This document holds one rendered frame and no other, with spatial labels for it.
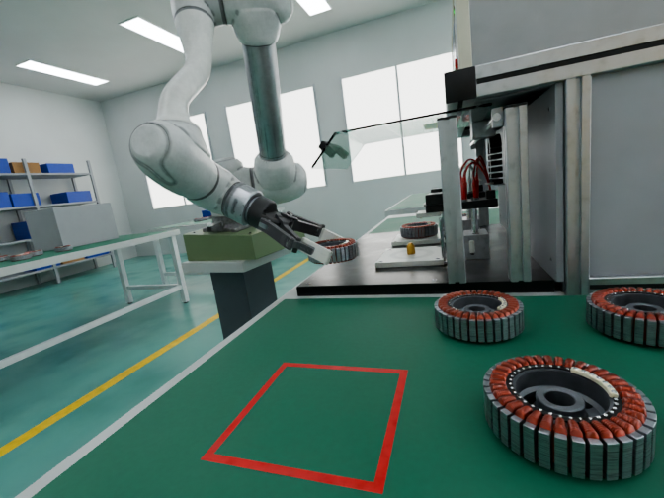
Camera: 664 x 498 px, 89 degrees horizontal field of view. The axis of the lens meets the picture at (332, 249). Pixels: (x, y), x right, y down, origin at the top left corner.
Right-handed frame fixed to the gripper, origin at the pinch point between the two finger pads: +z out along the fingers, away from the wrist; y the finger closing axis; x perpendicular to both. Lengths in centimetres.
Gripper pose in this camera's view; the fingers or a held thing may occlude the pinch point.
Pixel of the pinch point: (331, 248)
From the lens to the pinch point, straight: 73.9
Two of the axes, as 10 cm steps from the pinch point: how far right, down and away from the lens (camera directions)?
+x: 3.6, -8.7, -3.3
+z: 8.8, 4.4, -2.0
